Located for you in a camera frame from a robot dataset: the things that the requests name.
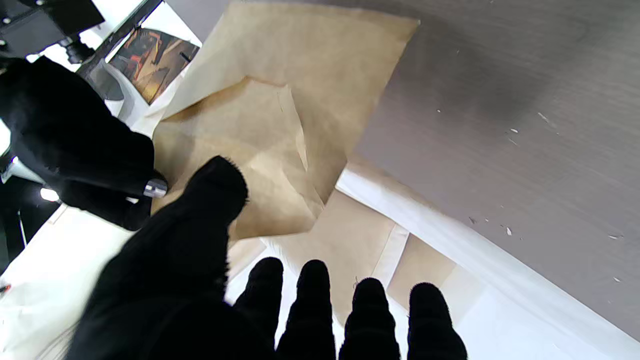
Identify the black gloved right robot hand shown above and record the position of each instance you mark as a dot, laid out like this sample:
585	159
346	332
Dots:
65	135

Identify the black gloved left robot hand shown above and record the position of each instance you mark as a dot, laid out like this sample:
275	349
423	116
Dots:
175	280

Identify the brown kraft paper envelope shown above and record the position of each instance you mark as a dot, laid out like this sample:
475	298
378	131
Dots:
300	65

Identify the colourful poster picture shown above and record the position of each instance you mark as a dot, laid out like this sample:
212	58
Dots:
150	60

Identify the red-tipped clamp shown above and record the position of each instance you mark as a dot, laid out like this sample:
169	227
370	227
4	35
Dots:
4	288

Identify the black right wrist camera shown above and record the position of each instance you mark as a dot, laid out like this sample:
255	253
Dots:
40	22

